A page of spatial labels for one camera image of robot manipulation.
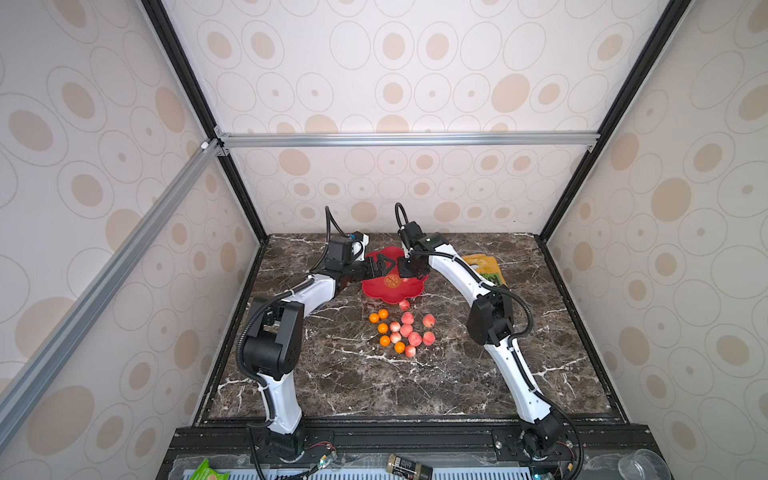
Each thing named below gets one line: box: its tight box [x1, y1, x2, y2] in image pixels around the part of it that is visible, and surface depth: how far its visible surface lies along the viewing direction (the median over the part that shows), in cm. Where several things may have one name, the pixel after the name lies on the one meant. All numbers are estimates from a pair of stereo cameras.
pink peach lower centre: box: [408, 331, 423, 347], surface depth 91 cm
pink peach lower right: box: [422, 331, 435, 346], surface depth 91 cm
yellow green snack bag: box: [462, 253, 507, 286], surface depth 111 cm
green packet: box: [189, 458, 231, 480], surface depth 70 cm
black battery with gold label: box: [386, 453, 434, 480], surface depth 70 cm
